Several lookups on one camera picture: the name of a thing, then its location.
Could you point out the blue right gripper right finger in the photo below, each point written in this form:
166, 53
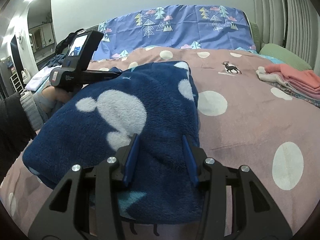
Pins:
190, 161

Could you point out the grey curtain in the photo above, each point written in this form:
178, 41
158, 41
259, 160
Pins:
292, 24

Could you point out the white ladder rack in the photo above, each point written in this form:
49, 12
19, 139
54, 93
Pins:
16, 83

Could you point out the stack of folded pink clothes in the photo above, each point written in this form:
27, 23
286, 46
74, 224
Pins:
299, 84

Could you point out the person left hand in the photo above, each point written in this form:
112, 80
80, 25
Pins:
51, 99

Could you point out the navy star fleece pajama top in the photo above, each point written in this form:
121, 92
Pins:
156, 101

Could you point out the pink polka dot duvet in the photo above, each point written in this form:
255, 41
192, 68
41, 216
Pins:
246, 121

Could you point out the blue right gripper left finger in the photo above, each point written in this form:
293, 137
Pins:
130, 159

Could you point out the purple tree print pillow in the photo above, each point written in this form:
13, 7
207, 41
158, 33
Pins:
175, 26

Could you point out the green pillow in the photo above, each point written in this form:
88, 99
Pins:
284, 55

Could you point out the black left sleeve forearm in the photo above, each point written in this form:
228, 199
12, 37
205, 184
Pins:
20, 119

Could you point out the black garment on headboard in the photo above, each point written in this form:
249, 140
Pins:
65, 43

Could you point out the folded lavender cloth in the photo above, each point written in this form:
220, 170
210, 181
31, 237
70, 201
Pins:
39, 78

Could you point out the dark teal blanket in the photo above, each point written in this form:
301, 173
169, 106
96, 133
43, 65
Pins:
57, 60

